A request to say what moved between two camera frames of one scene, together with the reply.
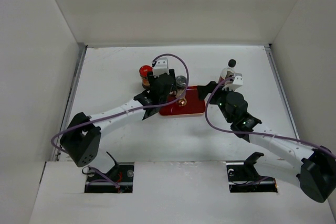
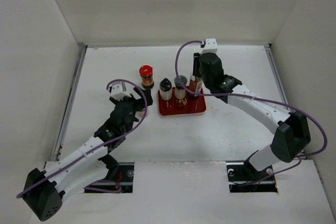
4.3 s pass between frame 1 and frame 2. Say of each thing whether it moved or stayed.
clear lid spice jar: stayed
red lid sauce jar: stayed
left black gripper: moved
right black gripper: moved
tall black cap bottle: moved
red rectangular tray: stayed
